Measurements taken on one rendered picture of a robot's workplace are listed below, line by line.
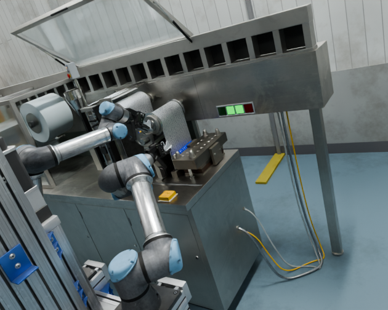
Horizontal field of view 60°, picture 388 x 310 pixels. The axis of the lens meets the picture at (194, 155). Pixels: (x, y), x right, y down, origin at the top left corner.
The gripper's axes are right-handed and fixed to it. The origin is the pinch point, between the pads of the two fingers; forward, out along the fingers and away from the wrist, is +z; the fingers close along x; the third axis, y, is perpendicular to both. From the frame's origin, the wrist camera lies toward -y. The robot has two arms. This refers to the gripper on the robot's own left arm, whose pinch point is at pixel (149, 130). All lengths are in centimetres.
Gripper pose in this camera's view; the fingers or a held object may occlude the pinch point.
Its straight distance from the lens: 200.2
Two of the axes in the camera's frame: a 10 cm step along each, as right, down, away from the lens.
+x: -8.2, 0.2, 5.8
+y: 1.2, -9.7, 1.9
